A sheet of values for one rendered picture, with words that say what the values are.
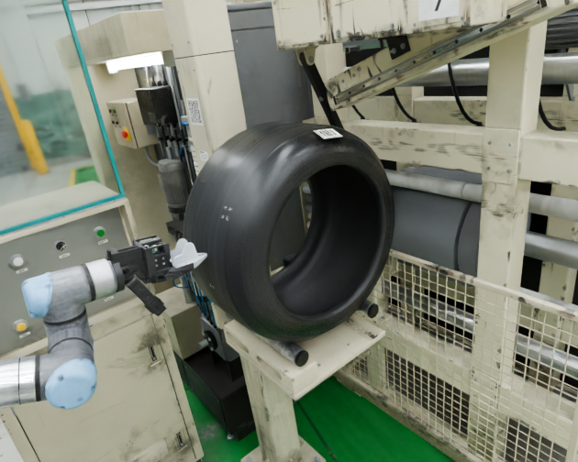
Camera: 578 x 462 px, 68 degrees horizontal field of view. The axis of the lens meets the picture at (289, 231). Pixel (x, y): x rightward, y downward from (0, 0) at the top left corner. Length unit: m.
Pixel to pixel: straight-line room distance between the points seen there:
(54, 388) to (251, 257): 0.43
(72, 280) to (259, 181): 0.41
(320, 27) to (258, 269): 0.64
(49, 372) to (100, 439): 1.00
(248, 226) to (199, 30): 0.57
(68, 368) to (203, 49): 0.84
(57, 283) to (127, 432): 1.04
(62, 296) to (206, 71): 0.69
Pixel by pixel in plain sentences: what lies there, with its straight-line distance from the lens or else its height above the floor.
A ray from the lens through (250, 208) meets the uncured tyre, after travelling 0.92.
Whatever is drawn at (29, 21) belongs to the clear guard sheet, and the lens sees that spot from 1.43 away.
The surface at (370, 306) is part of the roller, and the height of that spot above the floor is 0.92.
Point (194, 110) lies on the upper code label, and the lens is 1.30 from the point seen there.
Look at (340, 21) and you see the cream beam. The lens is 1.16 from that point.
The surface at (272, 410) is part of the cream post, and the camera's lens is 1.78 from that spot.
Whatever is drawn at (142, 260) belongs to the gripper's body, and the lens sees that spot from 0.94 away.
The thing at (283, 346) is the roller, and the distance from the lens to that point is 1.18.
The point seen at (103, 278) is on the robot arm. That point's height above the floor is 1.29.
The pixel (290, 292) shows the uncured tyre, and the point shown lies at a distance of 1.39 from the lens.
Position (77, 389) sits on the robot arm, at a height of 1.19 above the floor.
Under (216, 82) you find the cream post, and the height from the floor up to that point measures 1.58.
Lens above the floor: 1.65
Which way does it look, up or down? 23 degrees down
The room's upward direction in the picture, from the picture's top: 8 degrees counter-clockwise
